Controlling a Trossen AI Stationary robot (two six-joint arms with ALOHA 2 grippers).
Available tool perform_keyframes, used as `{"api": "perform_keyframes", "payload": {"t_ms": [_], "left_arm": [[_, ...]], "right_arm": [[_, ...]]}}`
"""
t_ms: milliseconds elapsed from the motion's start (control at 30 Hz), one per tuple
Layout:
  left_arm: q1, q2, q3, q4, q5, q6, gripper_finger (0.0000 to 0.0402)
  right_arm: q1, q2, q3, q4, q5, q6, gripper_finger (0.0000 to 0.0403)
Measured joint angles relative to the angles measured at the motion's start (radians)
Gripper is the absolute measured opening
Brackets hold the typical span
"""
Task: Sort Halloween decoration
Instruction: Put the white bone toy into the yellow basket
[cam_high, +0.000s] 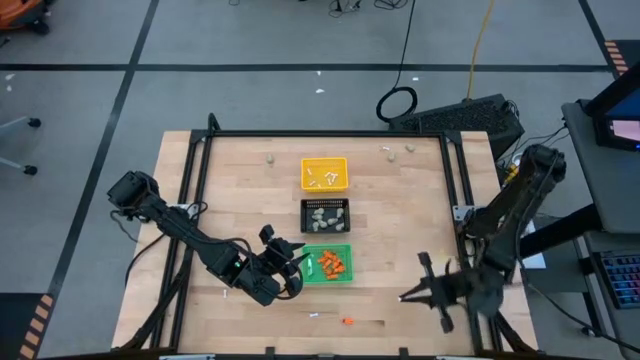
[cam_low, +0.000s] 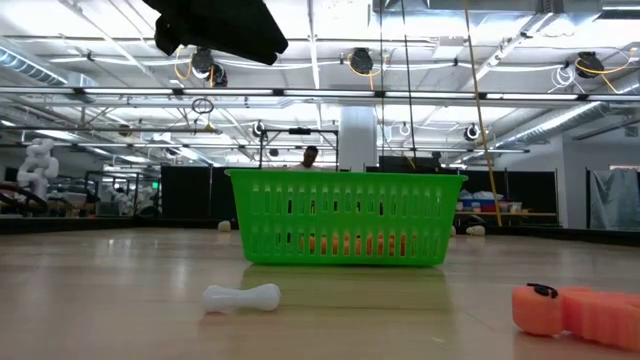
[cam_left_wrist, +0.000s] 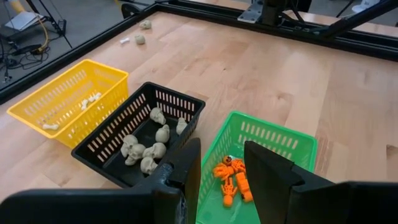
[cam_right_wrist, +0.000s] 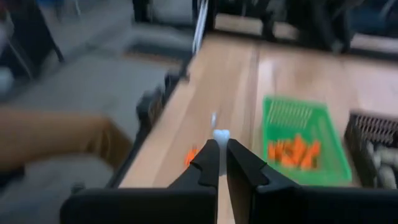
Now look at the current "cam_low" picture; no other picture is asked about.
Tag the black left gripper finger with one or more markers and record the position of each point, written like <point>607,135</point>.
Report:
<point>255,35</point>

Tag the black screen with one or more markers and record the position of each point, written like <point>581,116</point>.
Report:
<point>400,164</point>

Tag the person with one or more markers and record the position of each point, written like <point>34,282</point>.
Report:
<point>121,197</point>
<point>310,157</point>

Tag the green plastic basket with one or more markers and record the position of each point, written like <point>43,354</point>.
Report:
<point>350,220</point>

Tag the white humanoid robot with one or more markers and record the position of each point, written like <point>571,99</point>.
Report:
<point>37,165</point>

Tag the grey ventilation duct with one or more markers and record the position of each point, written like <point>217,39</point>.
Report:
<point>30,65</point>
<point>575,117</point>

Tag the black metal stand frame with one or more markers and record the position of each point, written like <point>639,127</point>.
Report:
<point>299,131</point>

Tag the shelf with colourful boxes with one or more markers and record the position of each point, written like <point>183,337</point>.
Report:
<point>487,205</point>

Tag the black partition panel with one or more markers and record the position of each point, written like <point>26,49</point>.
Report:
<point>540,190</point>
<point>200,195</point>

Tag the beige toy skull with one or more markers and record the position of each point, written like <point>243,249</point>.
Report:
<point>453,231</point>
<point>476,230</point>
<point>224,226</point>

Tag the white square pillar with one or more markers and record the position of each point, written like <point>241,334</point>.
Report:
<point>357,140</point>

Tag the grey hanging cloth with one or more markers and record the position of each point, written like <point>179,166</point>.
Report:
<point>615,197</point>

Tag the white toy bone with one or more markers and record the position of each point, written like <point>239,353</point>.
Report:
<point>240,298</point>

